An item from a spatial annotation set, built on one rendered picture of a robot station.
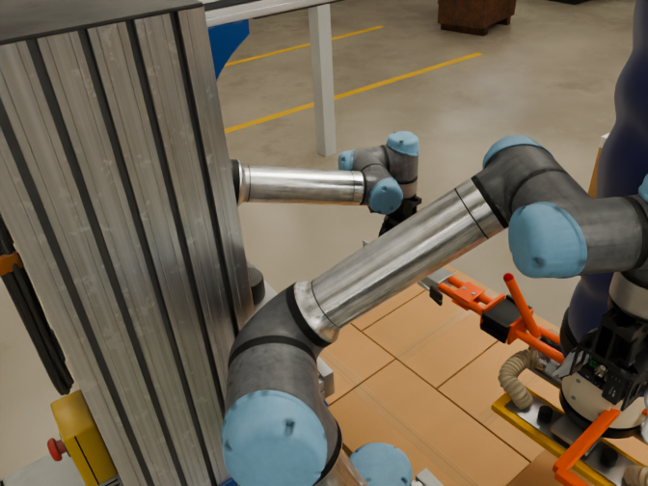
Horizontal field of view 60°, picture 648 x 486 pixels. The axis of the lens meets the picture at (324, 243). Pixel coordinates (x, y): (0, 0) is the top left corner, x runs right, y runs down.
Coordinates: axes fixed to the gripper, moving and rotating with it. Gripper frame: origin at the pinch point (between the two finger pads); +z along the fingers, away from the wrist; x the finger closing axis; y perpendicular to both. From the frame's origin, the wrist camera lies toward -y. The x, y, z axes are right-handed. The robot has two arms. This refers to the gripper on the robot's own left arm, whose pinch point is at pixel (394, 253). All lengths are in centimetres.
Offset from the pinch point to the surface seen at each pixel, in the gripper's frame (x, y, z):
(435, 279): -1.6, 16.0, -1.3
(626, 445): 14, 65, 29
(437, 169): 225, -181, 124
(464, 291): 0.1, 23.9, -1.1
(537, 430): -11, 55, 11
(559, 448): -12, 60, 11
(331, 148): 180, -261, 116
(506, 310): 1.9, 34.9, -1.4
